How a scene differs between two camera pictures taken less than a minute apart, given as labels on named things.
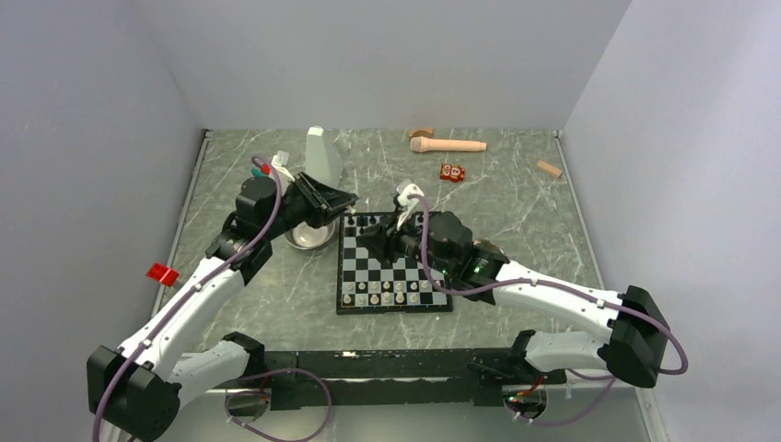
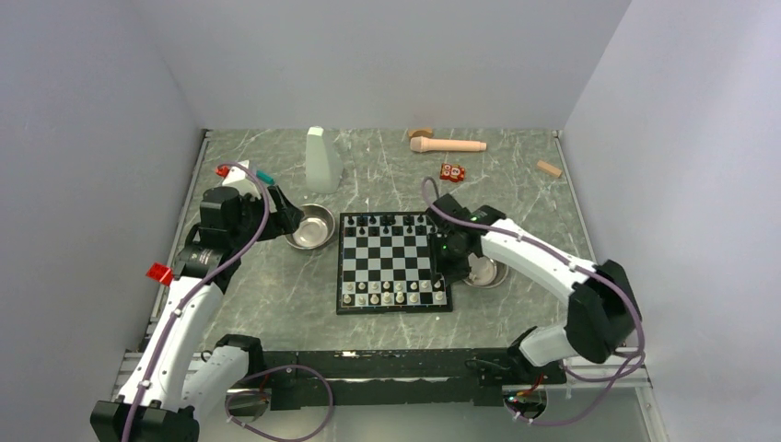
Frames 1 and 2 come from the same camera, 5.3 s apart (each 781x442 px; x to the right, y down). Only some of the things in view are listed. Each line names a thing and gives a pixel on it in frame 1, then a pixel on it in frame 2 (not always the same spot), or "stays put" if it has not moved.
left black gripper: (323, 201) to (256, 202)
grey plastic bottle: (321, 161) stays put
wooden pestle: (422, 145) stays put
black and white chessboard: (366, 286) stays put
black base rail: (391, 379) stays put
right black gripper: (386, 237) to (438, 264)
